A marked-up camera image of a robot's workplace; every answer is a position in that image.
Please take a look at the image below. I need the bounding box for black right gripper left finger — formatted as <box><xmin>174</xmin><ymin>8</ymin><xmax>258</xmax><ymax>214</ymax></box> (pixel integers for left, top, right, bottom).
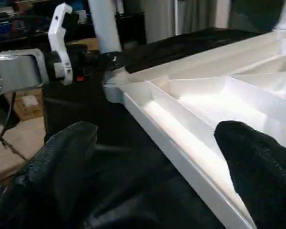
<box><xmin>0</xmin><ymin>121</ymin><xmax>98</xmax><ymax>229</ymax></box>

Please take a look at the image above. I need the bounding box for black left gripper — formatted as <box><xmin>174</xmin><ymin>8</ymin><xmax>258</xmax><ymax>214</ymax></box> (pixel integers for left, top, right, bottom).
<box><xmin>69</xmin><ymin>45</ymin><xmax>126</xmax><ymax>79</ymax></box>

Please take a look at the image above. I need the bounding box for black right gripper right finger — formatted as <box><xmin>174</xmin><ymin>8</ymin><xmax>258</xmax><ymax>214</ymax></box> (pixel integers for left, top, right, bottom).
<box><xmin>214</xmin><ymin>120</ymin><xmax>286</xmax><ymax>229</ymax></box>

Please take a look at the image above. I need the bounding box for white plastic table top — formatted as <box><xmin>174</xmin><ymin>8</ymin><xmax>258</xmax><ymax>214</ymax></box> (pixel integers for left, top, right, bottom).
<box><xmin>102</xmin><ymin>30</ymin><xmax>286</xmax><ymax>229</ymax></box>

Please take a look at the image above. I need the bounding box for brown cardboard box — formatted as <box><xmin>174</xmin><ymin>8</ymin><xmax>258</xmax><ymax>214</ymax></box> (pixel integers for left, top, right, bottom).
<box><xmin>66</xmin><ymin>38</ymin><xmax>100</xmax><ymax>52</ymax></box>
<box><xmin>13</xmin><ymin>89</ymin><xmax>44</xmax><ymax>121</ymax></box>

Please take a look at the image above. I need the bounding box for black table mat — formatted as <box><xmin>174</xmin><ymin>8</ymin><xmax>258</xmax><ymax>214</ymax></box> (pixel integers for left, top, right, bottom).
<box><xmin>42</xmin><ymin>26</ymin><xmax>272</xmax><ymax>229</ymax></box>

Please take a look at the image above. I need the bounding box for grey curtain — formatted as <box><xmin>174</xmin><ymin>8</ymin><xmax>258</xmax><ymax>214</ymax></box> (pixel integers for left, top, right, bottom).
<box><xmin>174</xmin><ymin>0</ymin><xmax>231</xmax><ymax>36</ymax></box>

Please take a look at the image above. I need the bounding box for black storage shelf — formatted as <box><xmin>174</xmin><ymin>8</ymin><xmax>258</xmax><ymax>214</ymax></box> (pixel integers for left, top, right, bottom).
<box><xmin>0</xmin><ymin>0</ymin><xmax>53</xmax><ymax>46</ymax></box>

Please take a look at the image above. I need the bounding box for black camera cable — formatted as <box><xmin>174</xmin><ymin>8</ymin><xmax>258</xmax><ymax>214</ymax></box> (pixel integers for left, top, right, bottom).
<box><xmin>0</xmin><ymin>92</ymin><xmax>18</xmax><ymax>150</ymax></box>

